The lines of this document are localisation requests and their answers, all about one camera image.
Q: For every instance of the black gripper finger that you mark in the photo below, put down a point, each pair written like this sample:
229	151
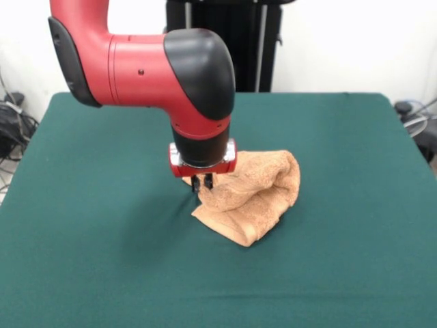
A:
208	181
196	185

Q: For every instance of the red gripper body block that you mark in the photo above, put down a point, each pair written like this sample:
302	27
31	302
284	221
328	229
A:
205	171

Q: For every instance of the tan terry towel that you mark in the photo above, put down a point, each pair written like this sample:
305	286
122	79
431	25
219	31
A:
259	194

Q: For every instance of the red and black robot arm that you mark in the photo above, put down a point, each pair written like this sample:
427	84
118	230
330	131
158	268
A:
136	71

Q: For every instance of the dark green table cloth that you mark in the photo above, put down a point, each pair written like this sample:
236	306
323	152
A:
102	239

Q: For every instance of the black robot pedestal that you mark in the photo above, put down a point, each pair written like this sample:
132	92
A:
246	51

